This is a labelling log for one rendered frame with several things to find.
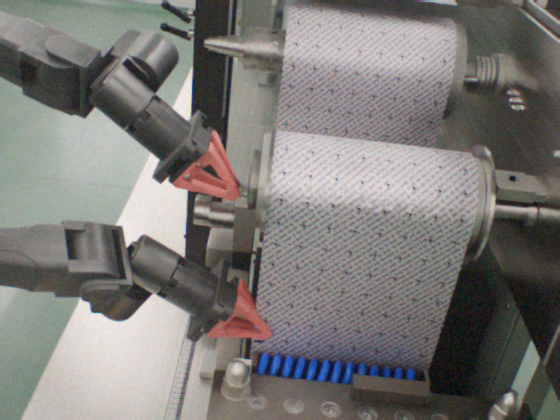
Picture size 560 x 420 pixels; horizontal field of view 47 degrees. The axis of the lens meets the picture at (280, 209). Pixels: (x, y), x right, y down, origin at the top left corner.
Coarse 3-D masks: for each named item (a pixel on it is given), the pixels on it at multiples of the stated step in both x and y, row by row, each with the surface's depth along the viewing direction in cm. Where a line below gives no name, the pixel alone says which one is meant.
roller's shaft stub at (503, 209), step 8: (496, 200) 78; (504, 200) 78; (496, 208) 77; (504, 208) 77; (512, 208) 77; (520, 208) 77; (528, 208) 77; (536, 208) 77; (496, 216) 78; (504, 216) 78; (512, 216) 78; (520, 216) 78; (528, 216) 77; (536, 216) 77; (520, 224) 79; (528, 224) 78
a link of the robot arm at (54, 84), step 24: (0, 24) 72; (24, 24) 73; (0, 48) 71; (24, 48) 70; (0, 72) 74; (24, 72) 73; (48, 72) 71; (72, 72) 71; (48, 96) 73; (72, 96) 74
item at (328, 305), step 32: (288, 256) 76; (320, 256) 76; (352, 256) 76; (288, 288) 78; (320, 288) 78; (352, 288) 78; (384, 288) 78; (416, 288) 78; (448, 288) 78; (288, 320) 81; (320, 320) 81; (352, 320) 81; (384, 320) 80; (416, 320) 80; (288, 352) 84; (320, 352) 84; (352, 352) 83; (384, 352) 83; (416, 352) 83
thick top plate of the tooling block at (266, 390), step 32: (256, 384) 79; (288, 384) 80; (320, 384) 80; (224, 416) 74; (256, 416) 75; (288, 416) 76; (320, 416) 76; (352, 416) 77; (384, 416) 77; (416, 416) 78; (448, 416) 78; (480, 416) 79
